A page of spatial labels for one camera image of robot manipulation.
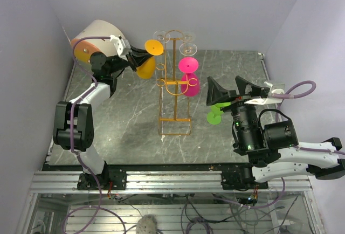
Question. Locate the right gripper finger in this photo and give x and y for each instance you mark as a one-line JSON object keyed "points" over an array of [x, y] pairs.
{"points": [[247, 88], [217, 94]]}

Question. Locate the cream round drawer box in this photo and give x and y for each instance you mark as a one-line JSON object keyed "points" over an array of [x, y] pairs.
{"points": [[86, 48]]}

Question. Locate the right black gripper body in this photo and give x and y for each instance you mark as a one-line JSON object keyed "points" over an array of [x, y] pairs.
{"points": [[239, 101]]}

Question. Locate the magenta plastic goblet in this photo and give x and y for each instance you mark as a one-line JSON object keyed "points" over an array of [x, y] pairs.
{"points": [[189, 66]]}

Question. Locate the green plastic goblet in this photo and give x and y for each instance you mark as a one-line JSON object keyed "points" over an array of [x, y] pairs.
{"points": [[214, 117]]}

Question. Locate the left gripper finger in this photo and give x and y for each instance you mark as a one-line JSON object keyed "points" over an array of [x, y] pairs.
{"points": [[140, 60], [138, 53]]}

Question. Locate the clear glass tumbler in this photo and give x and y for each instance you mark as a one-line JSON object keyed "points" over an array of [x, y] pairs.
{"points": [[162, 36]]}

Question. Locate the orange plastic goblet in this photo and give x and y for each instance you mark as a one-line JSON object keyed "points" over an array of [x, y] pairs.
{"points": [[147, 69]]}

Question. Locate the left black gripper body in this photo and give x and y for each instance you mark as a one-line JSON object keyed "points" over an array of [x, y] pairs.
{"points": [[129, 59]]}

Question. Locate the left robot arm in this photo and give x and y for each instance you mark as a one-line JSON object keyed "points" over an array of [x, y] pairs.
{"points": [[73, 121]]}

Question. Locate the clear round wine glass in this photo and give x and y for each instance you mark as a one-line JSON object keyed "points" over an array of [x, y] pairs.
{"points": [[188, 37]]}

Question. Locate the gold wire wine glass rack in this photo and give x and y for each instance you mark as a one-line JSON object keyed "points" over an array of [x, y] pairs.
{"points": [[180, 122]]}

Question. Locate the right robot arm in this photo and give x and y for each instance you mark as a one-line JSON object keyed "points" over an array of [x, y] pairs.
{"points": [[269, 138]]}

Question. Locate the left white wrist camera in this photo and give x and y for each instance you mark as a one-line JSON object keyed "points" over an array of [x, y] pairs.
{"points": [[121, 45]]}

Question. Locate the grey fuzzy ball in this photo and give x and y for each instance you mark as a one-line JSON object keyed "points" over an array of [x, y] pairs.
{"points": [[147, 225]]}

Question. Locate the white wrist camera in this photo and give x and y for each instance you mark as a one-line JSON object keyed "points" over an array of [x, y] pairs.
{"points": [[274, 89], [121, 45]]}

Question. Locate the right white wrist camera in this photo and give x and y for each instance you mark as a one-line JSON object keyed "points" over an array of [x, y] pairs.
{"points": [[274, 89]]}

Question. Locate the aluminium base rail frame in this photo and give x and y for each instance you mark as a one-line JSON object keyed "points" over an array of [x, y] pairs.
{"points": [[148, 179]]}

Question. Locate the clear flute wine glass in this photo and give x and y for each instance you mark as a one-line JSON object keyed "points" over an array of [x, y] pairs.
{"points": [[188, 49]]}

